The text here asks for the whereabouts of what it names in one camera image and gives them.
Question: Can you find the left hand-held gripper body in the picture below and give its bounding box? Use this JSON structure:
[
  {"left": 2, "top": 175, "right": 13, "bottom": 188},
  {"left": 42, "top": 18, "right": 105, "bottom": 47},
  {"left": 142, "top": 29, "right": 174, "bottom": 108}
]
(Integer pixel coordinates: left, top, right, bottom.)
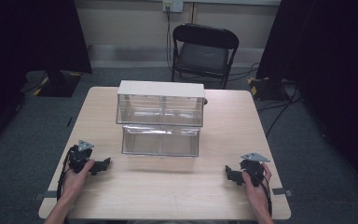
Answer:
[{"left": 66, "top": 139, "right": 95, "bottom": 175}]

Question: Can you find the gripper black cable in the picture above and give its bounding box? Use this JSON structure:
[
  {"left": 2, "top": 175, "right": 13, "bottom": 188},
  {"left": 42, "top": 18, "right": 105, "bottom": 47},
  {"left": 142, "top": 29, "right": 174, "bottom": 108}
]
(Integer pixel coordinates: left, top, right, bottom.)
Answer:
[
  {"left": 55, "top": 145, "right": 79, "bottom": 206},
  {"left": 255, "top": 169, "right": 274, "bottom": 218}
]

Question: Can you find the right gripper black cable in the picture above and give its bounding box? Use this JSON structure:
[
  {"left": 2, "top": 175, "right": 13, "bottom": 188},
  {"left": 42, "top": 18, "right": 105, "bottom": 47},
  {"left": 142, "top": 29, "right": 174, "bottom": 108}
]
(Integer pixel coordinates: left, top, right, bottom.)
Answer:
[{"left": 255, "top": 169, "right": 274, "bottom": 218}]

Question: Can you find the grey tape strip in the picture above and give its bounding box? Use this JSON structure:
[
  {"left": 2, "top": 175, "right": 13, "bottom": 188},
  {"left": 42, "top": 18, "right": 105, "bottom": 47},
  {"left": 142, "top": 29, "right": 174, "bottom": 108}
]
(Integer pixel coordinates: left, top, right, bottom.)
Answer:
[
  {"left": 33, "top": 189, "right": 59, "bottom": 202},
  {"left": 271, "top": 187, "right": 294, "bottom": 198}
]

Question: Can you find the clear acrylic drawer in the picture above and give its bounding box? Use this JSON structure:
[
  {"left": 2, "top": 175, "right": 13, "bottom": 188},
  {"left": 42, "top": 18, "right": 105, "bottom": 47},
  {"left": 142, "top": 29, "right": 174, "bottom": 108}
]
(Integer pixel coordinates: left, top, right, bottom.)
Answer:
[{"left": 120, "top": 124, "right": 201, "bottom": 158}]

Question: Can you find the black folding chair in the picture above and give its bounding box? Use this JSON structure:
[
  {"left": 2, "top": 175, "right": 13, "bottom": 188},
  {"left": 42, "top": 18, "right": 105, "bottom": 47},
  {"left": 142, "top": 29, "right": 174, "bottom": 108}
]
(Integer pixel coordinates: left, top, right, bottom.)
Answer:
[{"left": 171, "top": 22, "right": 241, "bottom": 91}]

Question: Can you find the person's right hand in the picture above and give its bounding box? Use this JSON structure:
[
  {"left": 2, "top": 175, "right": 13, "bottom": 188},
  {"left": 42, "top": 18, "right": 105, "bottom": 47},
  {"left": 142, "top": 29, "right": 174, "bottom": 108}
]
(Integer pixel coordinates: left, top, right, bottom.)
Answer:
[{"left": 241, "top": 171, "right": 273, "bottom": 207}]

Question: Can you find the black wall socket cable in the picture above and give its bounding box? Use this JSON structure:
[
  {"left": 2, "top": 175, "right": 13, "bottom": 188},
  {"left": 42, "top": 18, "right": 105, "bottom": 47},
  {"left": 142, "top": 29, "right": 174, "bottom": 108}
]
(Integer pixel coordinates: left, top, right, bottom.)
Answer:
[{"left": 165, "top": 5, "right": 174, "bottom": 74}]

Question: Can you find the clear drawer cabinet white top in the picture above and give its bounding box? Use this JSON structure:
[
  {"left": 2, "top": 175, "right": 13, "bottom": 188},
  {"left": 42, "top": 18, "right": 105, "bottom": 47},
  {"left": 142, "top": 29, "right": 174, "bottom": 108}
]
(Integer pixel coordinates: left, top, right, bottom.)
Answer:
[{"left": 116, "top": 79, "right": 206, "bottom": 128}]

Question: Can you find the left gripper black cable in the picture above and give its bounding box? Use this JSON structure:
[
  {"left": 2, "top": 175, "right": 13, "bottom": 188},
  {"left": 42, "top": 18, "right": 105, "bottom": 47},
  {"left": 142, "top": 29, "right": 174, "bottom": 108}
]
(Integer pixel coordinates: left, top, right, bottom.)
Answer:
[{"left": 55, "top": 145, "right": 79, "bottom": 206}]

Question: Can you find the person's left hand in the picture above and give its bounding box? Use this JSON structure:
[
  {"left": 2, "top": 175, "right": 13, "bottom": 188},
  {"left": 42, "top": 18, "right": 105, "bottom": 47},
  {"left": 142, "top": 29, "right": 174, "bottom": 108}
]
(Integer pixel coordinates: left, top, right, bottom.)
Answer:
[{"left": 62, "top": 159, "right": 96, "bottom": 201}]

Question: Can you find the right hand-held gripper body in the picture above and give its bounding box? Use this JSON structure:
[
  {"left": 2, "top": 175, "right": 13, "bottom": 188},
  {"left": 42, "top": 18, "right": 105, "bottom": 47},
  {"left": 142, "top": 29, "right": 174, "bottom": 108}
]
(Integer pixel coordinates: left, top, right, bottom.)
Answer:
[{"left": 240, "top": 152, "right": 271, "bottom": 188}]

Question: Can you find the white wall socket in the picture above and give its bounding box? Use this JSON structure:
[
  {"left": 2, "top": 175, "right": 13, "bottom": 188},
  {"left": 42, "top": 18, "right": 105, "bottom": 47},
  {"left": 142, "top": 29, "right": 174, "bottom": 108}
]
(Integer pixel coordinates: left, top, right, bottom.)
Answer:
[{"left": 162, "top": 0, "right": 185, "bottom": 14}]

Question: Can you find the black stand base striped tape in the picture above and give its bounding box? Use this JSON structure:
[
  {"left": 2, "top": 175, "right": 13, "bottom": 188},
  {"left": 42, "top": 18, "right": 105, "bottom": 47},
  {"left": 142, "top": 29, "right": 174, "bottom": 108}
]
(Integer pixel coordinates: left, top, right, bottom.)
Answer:
[
  {"left": 246, "top": 76, "right": 295, "bottom": 102},
  {"left": 21, "top": 69, "right": 84, "bottom": 98}
]

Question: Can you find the black floor cable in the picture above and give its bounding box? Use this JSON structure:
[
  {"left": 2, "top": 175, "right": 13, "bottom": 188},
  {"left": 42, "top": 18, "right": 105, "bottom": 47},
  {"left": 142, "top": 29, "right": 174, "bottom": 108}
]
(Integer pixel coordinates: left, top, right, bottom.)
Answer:
[{"left": 256, "top": 81, "right": 303, "bottom": 138}]

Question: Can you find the black curtain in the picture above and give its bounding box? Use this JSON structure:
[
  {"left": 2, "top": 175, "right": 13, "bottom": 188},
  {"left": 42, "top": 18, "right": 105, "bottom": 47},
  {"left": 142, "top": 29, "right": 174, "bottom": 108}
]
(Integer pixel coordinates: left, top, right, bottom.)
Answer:
[
  {"left": 255, "top": 0, "right": 358, "bottom": 202},
  {"left": 0, "top": 0, "right": 93, "bottom": 157}
]

